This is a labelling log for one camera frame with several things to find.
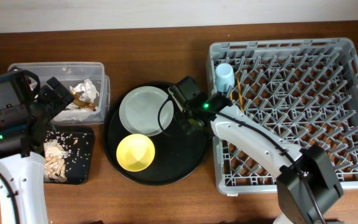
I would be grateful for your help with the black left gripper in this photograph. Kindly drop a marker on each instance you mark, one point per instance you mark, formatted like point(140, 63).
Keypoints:
point(48, 93)

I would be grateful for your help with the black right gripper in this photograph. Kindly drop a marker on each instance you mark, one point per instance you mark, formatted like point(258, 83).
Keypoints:
point(186, 115)

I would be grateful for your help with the brown gold coffee sachet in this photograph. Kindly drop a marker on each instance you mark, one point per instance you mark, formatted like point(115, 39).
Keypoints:
point(83, 101)

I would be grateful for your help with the white paper napkin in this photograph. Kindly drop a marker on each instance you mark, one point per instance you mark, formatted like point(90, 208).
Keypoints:
point(72, 112)

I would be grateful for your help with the light blue plastic cup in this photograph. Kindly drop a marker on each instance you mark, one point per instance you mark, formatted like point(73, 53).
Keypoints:
point(224, 77)

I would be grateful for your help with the light grey round plate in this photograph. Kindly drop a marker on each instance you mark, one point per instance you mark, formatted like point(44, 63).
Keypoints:
point(138, 110)

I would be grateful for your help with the yellow plastic bowl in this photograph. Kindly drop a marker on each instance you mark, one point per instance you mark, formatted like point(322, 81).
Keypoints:
point(135, 152)

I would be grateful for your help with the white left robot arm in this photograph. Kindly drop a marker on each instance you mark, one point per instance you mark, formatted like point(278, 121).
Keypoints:
point(22, 198)

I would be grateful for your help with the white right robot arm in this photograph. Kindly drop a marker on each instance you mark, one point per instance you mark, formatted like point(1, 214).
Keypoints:
point(307, 184)

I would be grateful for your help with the clear plastic waste bin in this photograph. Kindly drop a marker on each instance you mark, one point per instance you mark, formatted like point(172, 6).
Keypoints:
point(83, 76)

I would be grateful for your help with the grey plastic dishwasher rack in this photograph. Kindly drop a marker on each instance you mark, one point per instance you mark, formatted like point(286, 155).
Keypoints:
point(304, 90)

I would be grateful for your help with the black rectangular food tray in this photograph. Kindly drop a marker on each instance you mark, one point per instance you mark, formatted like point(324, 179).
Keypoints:
point(79, 155)

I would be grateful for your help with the round black serving tray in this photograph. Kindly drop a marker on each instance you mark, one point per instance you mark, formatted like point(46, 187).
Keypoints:
point(176, 154)

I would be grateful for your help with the rice and nut scraps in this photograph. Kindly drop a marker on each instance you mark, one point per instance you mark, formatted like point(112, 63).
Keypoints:
point(56, 158)

